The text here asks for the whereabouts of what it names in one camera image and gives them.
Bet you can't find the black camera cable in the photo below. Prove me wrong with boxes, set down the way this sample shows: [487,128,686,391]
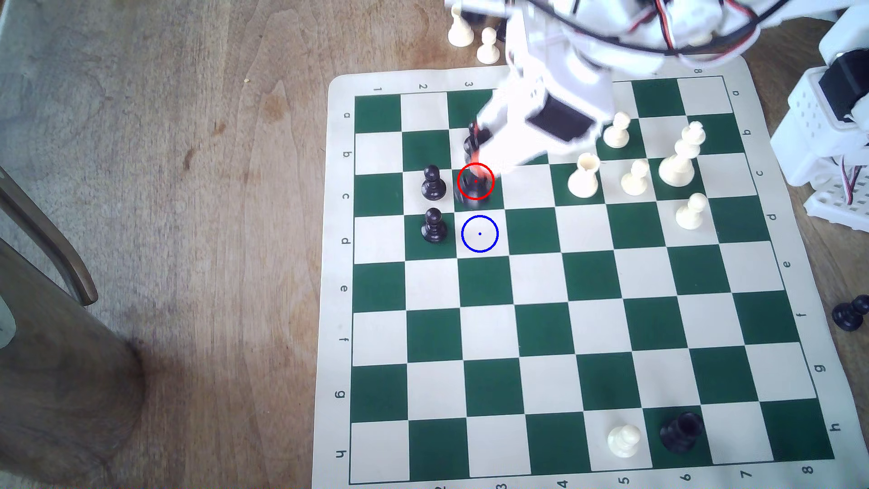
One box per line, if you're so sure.
[526,0,792,58]

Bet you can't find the black chess piece wide base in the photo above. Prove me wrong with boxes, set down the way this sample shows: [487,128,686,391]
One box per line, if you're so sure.
[452,165,496,211]

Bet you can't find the white chess pawn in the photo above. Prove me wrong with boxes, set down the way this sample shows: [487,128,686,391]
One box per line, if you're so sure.
[476,27,502,66]
[602,112,632,150]
[606,424,642,459]
[675,193,709,232]
[621,159,652,198]

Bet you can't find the white chess rook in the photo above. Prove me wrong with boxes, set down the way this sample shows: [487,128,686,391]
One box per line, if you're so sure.
[447,5,476,49]
[567,153,604,200]

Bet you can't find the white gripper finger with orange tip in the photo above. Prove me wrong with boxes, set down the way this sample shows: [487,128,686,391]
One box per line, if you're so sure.
[474,120,539,175]

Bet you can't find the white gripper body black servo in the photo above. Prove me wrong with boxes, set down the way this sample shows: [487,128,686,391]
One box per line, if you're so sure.
[506,62,616,165]

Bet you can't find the red white black servo wires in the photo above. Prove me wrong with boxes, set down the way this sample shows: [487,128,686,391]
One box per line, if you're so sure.
[836,153,869,206]

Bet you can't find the black chess rook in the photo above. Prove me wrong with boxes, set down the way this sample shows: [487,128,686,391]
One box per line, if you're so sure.
[659,412,706,455]

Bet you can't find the brown wooden chair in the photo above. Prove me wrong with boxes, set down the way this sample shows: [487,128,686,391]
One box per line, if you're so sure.
[0,166,148,484]

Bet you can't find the black chess pawn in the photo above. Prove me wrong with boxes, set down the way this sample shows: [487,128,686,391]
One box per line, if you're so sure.
[421,165,448,202]
[831,294,869,333]
[420,208,449,245]
[463,122,491,164]

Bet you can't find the green and cream chess mat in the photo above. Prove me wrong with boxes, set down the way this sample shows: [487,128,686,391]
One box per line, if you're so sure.
[311,53,864,489]

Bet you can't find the white chess queen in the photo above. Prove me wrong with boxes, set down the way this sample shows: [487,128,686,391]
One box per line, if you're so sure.
[658,121,707,189]

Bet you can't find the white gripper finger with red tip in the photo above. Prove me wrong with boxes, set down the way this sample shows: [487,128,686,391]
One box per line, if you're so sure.
[471,87,525,141]

